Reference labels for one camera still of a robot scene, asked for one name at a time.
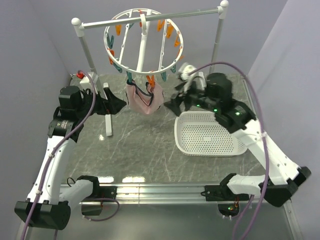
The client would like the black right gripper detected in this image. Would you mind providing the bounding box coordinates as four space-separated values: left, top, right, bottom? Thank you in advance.
164 76 221 117

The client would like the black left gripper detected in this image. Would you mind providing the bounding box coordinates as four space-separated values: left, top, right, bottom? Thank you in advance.
76 87 126 119

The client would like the orange front clothes peg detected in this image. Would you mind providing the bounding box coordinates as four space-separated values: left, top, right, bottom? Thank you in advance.
146 75 156 88

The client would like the pink underwear navy trim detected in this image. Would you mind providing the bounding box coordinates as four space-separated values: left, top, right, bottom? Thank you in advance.
125 80 164 115

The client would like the teal front clothes peg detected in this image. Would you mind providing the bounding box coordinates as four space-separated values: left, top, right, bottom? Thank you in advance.
126 71 133 85

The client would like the white perforated plastic basket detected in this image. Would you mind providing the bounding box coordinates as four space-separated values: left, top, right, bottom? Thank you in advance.
174 111 247 157

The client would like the white round clip hanger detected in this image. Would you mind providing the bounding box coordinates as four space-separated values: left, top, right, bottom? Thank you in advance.
103 8 184 76

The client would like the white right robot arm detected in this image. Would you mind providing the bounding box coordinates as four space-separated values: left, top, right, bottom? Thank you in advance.
164 73 311 207

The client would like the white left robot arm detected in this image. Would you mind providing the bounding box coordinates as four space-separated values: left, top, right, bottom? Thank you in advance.
14 86 126 230

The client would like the teal front right peg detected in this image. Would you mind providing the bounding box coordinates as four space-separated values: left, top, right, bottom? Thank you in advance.
160 71 167 82

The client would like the teal left front peg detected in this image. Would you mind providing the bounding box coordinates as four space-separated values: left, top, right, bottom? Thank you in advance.
112 62 123 73

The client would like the orange right middle peg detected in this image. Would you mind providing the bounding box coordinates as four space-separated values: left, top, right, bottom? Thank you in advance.
174 34 181 48

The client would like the teal left back peg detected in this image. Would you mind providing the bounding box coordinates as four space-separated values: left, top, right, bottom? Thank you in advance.
105 33 115 49

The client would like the orange right upper peg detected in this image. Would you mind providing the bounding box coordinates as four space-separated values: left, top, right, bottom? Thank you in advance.
165 22 175 39

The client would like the orange right back peg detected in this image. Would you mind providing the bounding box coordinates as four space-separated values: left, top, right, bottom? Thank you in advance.
156 19 166 32

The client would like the orange back left peg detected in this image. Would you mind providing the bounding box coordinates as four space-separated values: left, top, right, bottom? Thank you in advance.
115 24 122 36

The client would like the white clothes rack stand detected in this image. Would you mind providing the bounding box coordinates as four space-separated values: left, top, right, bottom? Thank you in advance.
71 0 229 137

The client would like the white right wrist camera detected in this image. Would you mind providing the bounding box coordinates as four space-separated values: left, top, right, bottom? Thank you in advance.
178 62 196 94

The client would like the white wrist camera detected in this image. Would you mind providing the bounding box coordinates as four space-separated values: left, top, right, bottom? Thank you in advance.
76 72 98 89
178 62 196 94

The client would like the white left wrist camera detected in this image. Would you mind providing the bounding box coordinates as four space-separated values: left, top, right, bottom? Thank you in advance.
76 72 98 89

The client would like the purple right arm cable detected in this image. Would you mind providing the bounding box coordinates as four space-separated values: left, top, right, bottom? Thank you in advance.
188 61 270 240

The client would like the aluminium mounting rail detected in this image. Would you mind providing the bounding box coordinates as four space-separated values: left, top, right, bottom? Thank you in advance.
57 181 293 205

